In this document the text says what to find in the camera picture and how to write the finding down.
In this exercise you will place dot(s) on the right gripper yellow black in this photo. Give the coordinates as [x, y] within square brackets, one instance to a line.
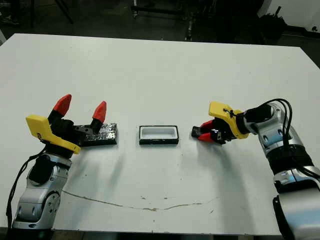
[230, 125]

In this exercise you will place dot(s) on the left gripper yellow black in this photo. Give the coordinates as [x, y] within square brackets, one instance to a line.
[50, 135]

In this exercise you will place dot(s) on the small black camera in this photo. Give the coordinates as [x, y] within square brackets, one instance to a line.
[195, 131]

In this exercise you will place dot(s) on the black foil-topped block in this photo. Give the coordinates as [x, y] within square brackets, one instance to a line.
[107, 135]

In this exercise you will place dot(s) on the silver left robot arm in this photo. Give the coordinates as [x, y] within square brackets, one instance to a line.
[37, 200]

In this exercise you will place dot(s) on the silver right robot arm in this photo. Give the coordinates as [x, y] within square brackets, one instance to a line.
[295, 150]

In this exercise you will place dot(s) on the black box white lining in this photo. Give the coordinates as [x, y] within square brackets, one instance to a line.
[157, 132]

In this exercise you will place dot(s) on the black slanted chair leg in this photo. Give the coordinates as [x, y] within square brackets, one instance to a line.
[65, 11]

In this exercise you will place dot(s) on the shoe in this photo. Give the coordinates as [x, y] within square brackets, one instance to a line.
[11, 20]

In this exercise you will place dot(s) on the small black wall object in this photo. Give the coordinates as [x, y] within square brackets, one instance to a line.
[315, 28]

